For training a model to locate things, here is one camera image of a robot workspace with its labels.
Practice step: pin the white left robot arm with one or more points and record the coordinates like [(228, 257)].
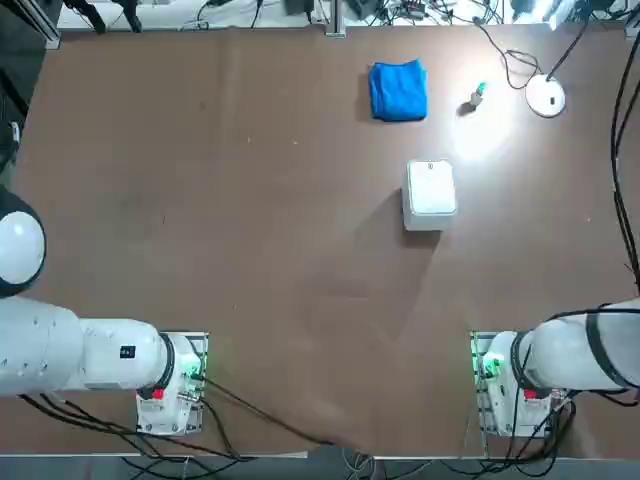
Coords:
[(50, 345)]

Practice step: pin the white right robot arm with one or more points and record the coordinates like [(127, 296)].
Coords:
[(560, 355)]

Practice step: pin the white box-shaped appliance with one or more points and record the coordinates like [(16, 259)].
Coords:
[(430, 190)]

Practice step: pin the blue folded cloth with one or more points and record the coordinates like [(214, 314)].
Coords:
[(398, 90)]

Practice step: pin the black power adapter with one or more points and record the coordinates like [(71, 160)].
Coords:
[(300, 6)]

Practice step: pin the black tripod leg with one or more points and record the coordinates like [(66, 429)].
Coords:
[(132, 20), (95, 17)]

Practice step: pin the aluminium frame profile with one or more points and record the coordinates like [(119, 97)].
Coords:
[(50, 30)]

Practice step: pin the aluminium corner bracket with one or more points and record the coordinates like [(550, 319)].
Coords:
[(632, 31)]

